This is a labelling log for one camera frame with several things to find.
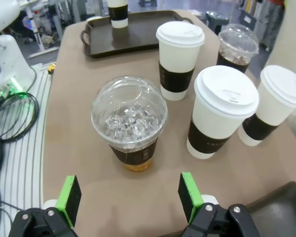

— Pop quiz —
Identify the white paper cup brown sleeve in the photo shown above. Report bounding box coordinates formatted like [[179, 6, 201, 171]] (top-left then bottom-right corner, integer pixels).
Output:
[[108, 0, 129, 28], [186, 65, 260, 160], [155, 21, 205, 101], [238, 65, 296, 147]]

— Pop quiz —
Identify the black cable coil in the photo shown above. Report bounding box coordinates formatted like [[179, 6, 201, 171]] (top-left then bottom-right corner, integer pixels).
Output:
[[0, 91, 40, 144]]

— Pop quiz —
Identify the white grooved base plate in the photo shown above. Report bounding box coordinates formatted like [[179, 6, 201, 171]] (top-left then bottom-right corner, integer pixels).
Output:
[[0, 63, 56, 223]]

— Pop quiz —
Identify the person in grey trousers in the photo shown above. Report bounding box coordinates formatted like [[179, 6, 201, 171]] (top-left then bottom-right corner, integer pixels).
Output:
[[262, 0, 286, 52]]

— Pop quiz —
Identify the iced coffee cup dome lid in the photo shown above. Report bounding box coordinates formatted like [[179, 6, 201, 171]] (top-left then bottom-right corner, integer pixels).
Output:
[[216, 24, 259, 74], [91, 75, 168, 173]]

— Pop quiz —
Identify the dark grey plastic stool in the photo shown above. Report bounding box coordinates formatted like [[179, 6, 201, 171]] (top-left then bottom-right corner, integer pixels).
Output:
[[205, 11, 230, 35]]

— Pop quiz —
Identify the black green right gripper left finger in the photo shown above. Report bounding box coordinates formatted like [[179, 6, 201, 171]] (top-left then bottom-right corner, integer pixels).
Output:
[[11, 174, 82, 237]]

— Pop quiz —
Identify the dark brown serving tray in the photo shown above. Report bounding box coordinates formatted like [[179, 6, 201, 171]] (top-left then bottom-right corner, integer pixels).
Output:
[[246, 181, 296, 237], [80, 10, 194, 59]]

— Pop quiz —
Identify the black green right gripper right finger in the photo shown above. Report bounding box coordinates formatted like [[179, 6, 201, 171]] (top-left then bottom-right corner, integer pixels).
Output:
[[177, 172, 260, 237]]

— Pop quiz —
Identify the white desk frame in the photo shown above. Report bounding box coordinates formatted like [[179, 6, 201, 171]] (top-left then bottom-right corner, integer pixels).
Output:
[[22, 0, 65, 59]]

